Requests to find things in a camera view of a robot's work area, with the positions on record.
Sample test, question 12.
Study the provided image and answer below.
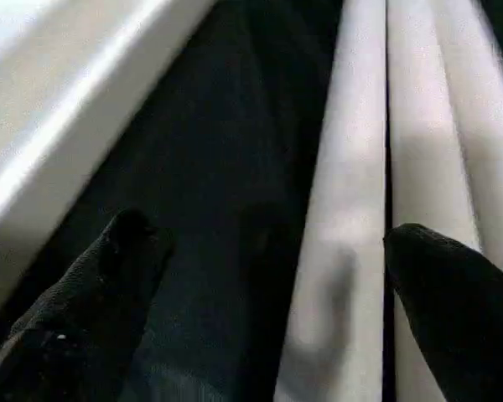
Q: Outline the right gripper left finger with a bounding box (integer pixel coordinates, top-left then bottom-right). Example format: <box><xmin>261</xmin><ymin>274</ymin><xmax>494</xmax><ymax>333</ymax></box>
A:
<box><xmin>0</xmin><ymin>208</ymin><xmax>177</xmax><ymax>402</ymax></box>

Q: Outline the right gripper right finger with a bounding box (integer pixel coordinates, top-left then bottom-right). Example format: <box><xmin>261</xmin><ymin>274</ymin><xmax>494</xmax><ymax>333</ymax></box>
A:
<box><xmin>383</xmin><ymin>222</ymin><xmax>503</xmax><ymax>402</ymax></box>

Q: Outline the white plastic table top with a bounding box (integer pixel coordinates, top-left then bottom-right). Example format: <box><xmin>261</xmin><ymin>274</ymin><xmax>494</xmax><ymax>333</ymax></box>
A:
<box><xmin>0</xmin><ymin>0</ymin><xmax>220</xmax><ymax>332</ymax></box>

